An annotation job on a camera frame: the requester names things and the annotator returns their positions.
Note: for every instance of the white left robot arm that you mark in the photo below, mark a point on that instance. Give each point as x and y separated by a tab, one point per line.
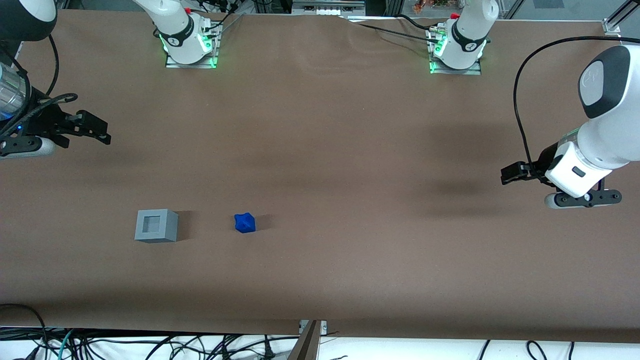
607	125

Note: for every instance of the metal corner bracket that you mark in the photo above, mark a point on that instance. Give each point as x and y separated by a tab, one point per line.
612	27

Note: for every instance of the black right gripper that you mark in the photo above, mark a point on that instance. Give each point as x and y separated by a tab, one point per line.
44	121

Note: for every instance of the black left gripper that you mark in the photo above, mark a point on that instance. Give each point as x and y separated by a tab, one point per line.
542	162

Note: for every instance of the metal table edge bracket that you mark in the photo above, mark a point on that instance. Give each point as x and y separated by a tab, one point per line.
324	326

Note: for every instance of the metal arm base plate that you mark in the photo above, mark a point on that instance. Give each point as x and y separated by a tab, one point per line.
457	71
192	63

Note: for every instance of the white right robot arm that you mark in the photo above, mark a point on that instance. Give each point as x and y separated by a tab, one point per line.
175	25

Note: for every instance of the aluminium profile post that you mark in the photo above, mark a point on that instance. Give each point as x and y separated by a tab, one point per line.
306	345

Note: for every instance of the blue plastic part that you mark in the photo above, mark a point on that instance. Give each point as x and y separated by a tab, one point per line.
245	223

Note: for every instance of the gray cube base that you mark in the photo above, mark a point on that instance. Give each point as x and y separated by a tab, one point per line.
167	230

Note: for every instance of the brown paper table cover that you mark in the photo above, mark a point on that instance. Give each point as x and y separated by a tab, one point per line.
350	200

